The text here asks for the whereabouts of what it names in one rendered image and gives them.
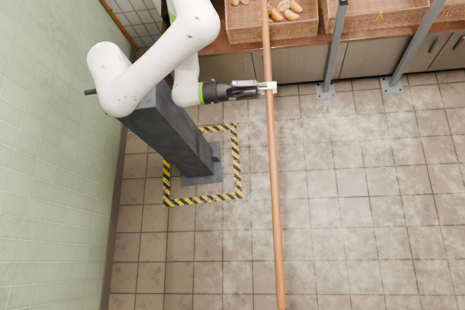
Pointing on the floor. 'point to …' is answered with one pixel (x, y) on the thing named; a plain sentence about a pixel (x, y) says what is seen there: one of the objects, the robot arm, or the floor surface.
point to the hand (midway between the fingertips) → (268, 88)
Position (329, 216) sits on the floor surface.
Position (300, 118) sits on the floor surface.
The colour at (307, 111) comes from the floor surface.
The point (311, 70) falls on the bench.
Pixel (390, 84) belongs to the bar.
